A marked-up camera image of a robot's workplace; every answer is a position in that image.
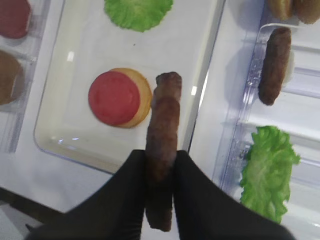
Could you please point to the white metal tray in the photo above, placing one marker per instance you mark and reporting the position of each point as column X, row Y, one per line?
column 89, row 44

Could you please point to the red tomato slice on bun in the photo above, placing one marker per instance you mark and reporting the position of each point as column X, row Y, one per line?
column 113, row 98

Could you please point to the upright bun slice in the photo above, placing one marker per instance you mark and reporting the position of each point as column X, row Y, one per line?
column 12, row 80

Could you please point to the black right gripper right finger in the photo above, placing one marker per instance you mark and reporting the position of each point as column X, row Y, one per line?
column 204, row 212

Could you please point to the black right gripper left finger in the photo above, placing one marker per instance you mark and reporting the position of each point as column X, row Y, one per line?
column 114, row 212

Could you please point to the flat lettuce leaf on tray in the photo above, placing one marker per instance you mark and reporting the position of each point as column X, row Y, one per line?
column 137, row 15

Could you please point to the upright meat patty in rack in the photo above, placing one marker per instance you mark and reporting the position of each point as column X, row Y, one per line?
column 275, row 65

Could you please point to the upright red tomato slice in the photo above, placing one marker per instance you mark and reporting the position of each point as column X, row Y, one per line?
column 15, row 17

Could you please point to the clear left acrylic rack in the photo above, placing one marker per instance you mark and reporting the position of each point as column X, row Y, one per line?
column 26, row 51

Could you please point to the clear right acrylic rack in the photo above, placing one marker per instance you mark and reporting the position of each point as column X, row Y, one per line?
column 296, row 111

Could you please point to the brown meat patty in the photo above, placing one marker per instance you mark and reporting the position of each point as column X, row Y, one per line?
column 161, row 150

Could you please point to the bun slices in right rack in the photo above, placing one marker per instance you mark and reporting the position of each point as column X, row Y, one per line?
column 307, row 11

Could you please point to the upright lettuce leaf in rack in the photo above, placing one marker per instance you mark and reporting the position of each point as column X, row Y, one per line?
column 267, row 174

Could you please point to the bottom bun on tray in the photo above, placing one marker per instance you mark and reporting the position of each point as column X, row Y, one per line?
column 145, row 95

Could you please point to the clear acrylic rack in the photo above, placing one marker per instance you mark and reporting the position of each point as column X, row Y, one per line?
column 296, row 111
column 26, row 51

